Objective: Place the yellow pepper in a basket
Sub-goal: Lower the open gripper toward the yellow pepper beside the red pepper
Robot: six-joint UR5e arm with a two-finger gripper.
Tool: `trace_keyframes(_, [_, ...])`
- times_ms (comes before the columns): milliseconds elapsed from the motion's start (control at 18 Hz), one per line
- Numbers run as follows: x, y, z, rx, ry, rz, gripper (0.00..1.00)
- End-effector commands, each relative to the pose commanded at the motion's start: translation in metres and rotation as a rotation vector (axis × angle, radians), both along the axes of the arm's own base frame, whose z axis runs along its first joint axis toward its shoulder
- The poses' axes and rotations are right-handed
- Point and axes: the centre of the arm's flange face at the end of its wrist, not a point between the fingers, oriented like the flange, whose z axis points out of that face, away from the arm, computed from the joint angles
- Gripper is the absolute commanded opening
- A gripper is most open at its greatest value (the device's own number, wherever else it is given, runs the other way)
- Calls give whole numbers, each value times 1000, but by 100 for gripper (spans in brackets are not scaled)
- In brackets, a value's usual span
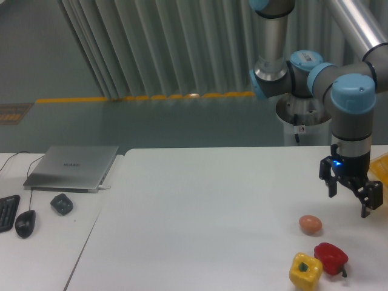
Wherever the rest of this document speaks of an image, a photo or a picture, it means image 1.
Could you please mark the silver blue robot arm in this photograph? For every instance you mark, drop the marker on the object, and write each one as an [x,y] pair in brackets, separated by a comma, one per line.
[347,94]

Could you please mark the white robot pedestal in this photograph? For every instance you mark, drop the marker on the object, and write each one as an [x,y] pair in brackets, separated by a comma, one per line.
[305,121]

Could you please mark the silver closed laptop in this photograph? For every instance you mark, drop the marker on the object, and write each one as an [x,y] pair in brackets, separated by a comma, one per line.
[72,168]

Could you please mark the brown egg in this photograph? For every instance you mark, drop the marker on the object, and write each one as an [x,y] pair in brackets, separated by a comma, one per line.
[310,224]

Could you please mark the yellow bell pepper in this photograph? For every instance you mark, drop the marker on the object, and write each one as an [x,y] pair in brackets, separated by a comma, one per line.
[305,271]

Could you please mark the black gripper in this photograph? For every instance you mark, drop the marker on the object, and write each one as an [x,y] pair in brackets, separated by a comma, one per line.
[353,169]

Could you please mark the small black gadget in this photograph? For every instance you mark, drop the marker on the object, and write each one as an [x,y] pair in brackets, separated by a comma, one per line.
[62,204]

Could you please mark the grey pleated curtain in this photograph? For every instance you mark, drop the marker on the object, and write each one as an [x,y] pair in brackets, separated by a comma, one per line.
[169,48]

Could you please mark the black keyboard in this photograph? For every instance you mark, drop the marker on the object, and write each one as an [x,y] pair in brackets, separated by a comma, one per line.
[8,209]

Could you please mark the red bell pepper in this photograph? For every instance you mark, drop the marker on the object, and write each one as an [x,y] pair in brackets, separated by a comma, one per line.
[332,258]

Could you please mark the black computer mouse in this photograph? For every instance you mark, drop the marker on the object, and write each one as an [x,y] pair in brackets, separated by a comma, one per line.
[25,224]

